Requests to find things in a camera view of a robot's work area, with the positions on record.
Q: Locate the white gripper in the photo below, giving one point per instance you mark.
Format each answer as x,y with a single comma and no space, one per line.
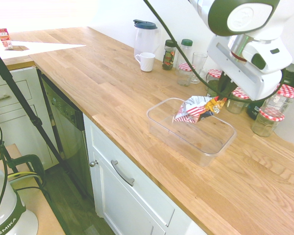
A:
247,83

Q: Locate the red striped chip bag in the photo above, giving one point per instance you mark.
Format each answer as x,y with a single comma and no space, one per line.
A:
198,110

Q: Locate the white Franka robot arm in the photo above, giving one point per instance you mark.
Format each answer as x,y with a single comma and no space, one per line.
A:
245,17

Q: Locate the clear plastic rectangular container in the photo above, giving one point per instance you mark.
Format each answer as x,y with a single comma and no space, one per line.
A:
191,139

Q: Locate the green cup foil lid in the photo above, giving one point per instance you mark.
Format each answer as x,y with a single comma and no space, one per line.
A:
212,90

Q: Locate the glass jar red checked lid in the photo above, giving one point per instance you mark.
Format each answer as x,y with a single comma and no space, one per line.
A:
183,77
265,124
213,74
235,106

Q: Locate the tall clear glass mug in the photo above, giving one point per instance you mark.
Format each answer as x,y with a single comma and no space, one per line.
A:
199,63

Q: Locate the clear bottle green lid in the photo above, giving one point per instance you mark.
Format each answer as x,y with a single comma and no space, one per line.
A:
186,51

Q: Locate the large jar red checked lid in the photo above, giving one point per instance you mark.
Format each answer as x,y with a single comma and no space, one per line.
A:
281,100

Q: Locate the spice jar black lid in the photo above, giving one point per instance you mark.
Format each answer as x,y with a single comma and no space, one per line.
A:
169,57

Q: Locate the white ceramic mug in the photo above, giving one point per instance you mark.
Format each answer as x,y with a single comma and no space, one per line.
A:
147,61

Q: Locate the clear pitcher blue lid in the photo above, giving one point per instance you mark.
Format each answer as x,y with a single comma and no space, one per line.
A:
145,40

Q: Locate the white drawer front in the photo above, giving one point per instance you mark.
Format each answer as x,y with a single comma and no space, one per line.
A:
147,193

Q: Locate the silver round cabinet knob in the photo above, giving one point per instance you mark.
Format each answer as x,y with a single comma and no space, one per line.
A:
94,163

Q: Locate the white cabinet door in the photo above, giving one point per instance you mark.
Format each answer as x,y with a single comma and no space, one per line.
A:
122,215

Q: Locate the stainless steel dishwasher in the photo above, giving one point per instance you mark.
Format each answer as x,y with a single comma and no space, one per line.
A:
66,127

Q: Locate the black tripod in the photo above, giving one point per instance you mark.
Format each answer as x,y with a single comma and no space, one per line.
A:
22,98

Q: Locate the white drawer cabinet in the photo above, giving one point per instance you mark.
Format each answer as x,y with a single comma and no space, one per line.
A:
17,122

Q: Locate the red and white carton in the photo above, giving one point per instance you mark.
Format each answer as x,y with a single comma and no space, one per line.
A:
5,39

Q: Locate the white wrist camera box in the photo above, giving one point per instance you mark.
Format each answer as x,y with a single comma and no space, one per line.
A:
269,56

